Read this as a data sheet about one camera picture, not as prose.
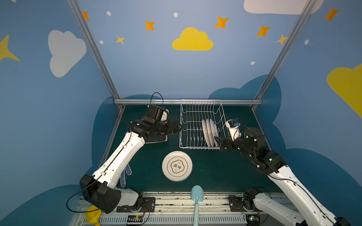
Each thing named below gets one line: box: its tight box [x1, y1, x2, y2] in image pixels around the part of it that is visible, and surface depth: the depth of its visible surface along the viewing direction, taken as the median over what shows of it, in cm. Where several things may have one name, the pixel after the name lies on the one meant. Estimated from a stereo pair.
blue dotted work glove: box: [120, 163, 133, 188], surface depth 85 cm
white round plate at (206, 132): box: [201, 118, 212, 148], surface depth 88 cm
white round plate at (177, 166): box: [162, 150, 193, 182], surface depth 90 cm
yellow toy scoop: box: [84, 205, 102, 226], surface depth 70 cm
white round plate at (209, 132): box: [206, 118, 214, 148], surface depth 88 cm
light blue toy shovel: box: [190, 185, 204, 226], surface depth 77 cm
